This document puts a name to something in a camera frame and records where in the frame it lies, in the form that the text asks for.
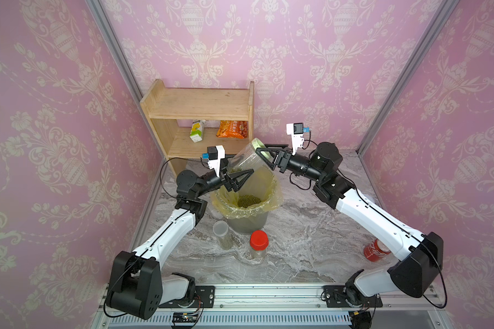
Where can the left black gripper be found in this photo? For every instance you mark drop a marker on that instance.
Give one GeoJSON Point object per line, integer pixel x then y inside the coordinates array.
{"type": "Point", "coordinates": [229, 181]}

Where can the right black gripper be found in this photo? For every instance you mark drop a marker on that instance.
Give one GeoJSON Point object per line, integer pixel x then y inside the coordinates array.
{"type": "Point", "coordinates": [287, 160]}

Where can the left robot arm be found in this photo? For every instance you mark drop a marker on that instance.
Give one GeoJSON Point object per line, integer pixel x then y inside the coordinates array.
{"type": "Point", "coordinates": [137, 285]}

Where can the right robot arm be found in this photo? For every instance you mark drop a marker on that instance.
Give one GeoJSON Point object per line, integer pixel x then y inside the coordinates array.
{"type": "Point", "coordinates": [419, 256]}

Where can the green mung beans pile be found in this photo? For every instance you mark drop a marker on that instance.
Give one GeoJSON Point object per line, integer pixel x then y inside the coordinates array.
{"type": "Point", "coordinates": [245, 201]}

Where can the yellow plastic bin liner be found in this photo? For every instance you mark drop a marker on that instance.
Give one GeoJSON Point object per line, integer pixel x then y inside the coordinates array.
{"type": "Point", "coordinates": [262, 184]}

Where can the orange snack bag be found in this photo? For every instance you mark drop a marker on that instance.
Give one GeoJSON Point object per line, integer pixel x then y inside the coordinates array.
{"type": "Point", "coordinates": [233, 129]}

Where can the green white juice carton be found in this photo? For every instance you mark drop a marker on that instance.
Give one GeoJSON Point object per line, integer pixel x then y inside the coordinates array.
{"type": "Point", "coordinates": [197, 130]}

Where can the white lid glass jar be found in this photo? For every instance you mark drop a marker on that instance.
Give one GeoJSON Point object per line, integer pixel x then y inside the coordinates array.
{"type": "Point", "coordinates": [222, 233]}

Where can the red lid glass jar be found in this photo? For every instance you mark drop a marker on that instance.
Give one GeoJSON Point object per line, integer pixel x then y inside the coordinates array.
{"type": "Point", "coordinates": [259, 243]}

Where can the wooden two-tier shelf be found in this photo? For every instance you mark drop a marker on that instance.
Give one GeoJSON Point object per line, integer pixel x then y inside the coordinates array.
{"type": "Point", "coordinates": [164, 107]}

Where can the red can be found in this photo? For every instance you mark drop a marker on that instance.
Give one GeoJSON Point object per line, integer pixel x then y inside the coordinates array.
{"type": "Point", "coordinates": [375, 251]}

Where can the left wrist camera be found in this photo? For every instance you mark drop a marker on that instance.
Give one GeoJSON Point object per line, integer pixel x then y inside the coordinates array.
{"type": "Point", "coordinates": [214, 157]}

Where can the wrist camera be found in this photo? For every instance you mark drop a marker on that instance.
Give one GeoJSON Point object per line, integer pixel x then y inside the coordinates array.
{"type": "Point", "coordinates": [214, 157]}
{"type": "Point", "coordinates": [296, 131]}

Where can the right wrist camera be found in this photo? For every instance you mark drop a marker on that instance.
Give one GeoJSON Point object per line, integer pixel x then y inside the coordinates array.
{"type": "Point", "coordinates": [296, 131]}

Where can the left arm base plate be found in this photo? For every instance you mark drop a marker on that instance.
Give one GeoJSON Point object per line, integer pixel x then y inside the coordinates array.
{"type": "Point", "coordinates": [197, 296]}

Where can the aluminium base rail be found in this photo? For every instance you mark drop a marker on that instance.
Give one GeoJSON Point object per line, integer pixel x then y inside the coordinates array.
{"type": "Point", "coordinates": [295, 305]}

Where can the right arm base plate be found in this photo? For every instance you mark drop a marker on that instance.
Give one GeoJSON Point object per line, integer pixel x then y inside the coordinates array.
{"type": "Point", "coordinates": [338, 296]}

